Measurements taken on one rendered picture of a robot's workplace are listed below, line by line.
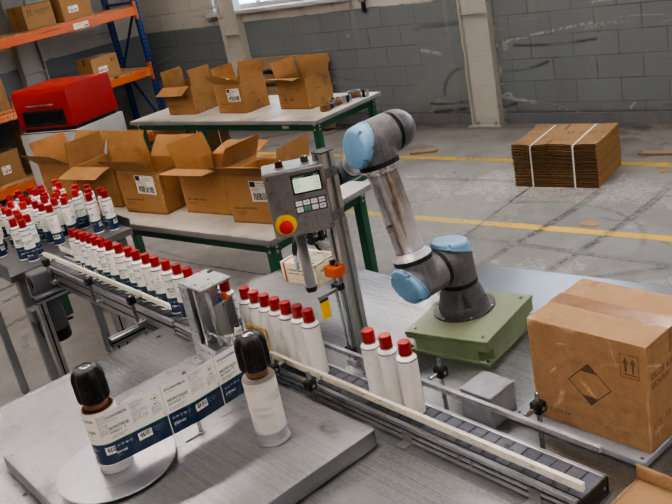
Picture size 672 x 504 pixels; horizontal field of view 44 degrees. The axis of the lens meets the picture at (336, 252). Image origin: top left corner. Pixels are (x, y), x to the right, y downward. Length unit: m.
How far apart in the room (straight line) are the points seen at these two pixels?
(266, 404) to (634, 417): 0.85
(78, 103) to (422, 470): 5.97
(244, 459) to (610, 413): 0.88
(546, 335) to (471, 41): 6.28
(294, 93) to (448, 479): 4.87
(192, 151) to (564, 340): 2.98
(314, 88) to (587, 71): 2.52
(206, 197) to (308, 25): 5.14
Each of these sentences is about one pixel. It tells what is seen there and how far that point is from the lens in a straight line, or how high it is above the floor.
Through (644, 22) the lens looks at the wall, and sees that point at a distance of 7.47.
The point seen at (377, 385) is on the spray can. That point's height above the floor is 0.93.
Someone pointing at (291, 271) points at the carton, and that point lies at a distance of 2.85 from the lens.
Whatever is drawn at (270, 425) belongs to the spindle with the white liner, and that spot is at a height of 0.94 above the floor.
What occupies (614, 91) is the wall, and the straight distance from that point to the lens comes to 7.68.
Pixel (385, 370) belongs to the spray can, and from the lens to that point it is 2.13.
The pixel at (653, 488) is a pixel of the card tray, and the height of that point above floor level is 0.83.
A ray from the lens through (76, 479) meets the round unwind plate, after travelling 2.27.
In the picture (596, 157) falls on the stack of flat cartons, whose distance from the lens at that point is 6.12.
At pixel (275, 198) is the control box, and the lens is 2.24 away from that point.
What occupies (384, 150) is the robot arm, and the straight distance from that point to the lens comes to 2.29.
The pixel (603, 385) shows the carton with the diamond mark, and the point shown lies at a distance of 1.98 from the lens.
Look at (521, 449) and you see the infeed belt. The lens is 1.99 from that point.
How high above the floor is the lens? 2.05
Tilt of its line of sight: 21 degrees down
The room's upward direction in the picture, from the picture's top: 12 degrees counter-clockwise
